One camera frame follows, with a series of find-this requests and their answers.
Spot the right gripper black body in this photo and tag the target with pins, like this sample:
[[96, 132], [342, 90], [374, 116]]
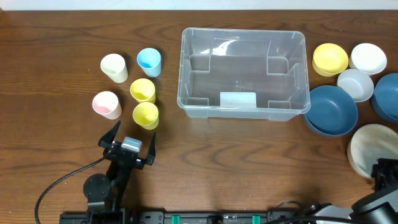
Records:
[[382, 171]]

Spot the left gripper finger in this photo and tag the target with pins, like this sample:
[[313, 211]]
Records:
[[106, 141], [151, 152]]

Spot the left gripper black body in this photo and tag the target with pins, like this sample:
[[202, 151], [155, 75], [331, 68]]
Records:
[[125, 156]]

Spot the large dark blue bowl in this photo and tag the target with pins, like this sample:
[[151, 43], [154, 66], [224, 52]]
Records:
[[333, 112]]

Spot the small grey bowl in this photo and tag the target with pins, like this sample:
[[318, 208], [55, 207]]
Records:
[[357, 84]]

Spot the small white bowl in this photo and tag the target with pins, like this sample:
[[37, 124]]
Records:
[[368, 58]]

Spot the small yellow bowl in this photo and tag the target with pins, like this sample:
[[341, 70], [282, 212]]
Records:
[[329, 59]]

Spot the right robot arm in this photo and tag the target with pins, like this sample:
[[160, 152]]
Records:
[[378, 207]]

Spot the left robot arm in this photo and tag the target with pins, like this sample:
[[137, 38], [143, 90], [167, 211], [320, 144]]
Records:
[[105, 191]]

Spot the clear plastic storage container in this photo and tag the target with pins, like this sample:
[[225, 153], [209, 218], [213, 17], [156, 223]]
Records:
[[237, 73]]

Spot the pink plastic cup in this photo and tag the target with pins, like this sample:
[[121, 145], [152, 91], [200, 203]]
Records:
[[107, 104]]

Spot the yellow plastic cup lower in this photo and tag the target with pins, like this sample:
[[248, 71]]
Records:
[[146, 115]]

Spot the yellow plastic cup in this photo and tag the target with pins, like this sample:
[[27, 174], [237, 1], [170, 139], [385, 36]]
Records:
[[146, 115], [143, 90]]

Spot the yellow plastic cup upper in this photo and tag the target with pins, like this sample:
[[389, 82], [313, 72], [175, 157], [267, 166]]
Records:
[[143, 90]]

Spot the cream plastic cup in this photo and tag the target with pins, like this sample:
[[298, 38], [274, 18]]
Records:
[[114, 66]]

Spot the light blue plastic cup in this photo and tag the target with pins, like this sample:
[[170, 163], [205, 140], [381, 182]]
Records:
[[149, 60]]

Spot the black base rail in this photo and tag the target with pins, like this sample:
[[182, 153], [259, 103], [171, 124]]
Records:
[[124, 216]]

